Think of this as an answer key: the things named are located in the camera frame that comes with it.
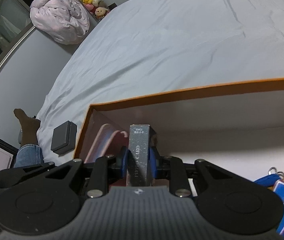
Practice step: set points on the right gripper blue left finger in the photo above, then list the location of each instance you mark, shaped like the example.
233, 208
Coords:
106, 172

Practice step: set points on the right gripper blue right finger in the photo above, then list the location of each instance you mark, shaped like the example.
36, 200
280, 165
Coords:
171, 169

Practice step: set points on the photo card box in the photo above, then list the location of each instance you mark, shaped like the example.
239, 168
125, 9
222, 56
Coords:
139, 167

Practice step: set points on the dark grey square box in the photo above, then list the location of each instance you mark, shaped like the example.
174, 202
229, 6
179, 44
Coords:
64, 138

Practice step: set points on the person's left leg in jeans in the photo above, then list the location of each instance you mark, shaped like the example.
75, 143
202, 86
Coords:
30, 153

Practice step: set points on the orange cardboard box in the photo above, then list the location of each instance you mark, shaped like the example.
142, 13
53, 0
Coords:
238, 126

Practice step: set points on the light blue bed sheet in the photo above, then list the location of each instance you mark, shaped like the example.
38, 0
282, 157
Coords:
150, 46

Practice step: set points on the lilac bundled duvet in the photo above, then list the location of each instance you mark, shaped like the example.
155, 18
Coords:
66, 21

